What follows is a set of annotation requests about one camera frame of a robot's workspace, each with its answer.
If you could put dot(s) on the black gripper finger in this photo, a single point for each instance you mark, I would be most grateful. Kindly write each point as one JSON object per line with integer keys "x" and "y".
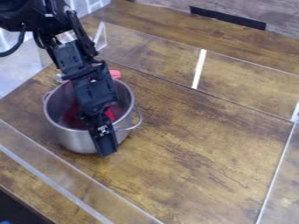
{"x": 103, "y": 135}

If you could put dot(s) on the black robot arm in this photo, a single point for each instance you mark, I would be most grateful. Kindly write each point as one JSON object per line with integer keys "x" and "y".
{"x": 59, "y": 34}

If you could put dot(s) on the red star-shaped block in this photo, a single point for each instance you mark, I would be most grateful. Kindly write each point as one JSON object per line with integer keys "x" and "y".
{"x": 72, "y": 119}

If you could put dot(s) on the clear acrylic triangular bracket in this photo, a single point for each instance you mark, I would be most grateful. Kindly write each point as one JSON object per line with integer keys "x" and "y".
{"x": 100, "y": 37}

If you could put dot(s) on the silver metal pot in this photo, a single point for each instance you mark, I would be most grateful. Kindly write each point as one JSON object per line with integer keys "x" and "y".
{"x": 76, "y": 140}

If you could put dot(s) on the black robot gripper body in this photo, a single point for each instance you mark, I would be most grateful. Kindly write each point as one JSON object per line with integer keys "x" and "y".
{"x": 92, "y": 83}

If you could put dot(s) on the small pink oval object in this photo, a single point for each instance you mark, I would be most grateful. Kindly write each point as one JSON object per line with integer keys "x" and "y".
{"x": 115, "y": 74}

